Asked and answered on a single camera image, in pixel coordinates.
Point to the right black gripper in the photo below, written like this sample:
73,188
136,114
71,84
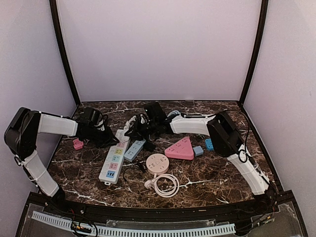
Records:
137,131

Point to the pink round power socket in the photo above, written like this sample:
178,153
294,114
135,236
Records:
157,164

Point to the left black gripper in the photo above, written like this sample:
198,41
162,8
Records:
108,141

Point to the black frame post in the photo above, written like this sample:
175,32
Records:
255,51
62,51

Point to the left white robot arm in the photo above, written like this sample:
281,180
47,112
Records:
21,138

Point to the bright blue plug adapter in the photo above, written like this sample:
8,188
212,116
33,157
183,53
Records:
208,144

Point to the pink triangular power socket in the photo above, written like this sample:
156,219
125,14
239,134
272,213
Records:
181,150

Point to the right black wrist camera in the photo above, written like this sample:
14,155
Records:
155,112

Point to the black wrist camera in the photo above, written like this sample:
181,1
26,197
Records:
155,112
90,116

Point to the pink plug adapter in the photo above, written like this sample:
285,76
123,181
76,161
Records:
78,144

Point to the white multi plug adapter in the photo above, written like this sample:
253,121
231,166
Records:
120,135

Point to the left black frame post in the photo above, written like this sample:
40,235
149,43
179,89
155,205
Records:
62,51

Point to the right black frame post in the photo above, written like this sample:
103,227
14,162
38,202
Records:
255,51

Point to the white slotted cable duct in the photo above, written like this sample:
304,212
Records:
135,229

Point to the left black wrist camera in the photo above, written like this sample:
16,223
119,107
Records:
90,116

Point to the grey blue power strip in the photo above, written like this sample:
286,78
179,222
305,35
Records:
134,150

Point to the light blue plug adapter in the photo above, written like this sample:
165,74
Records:
198,151

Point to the white power strip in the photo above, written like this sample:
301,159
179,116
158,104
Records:
114,160

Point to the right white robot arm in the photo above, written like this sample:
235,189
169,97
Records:
225,137

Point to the black front rail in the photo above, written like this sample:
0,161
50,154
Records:
242,213

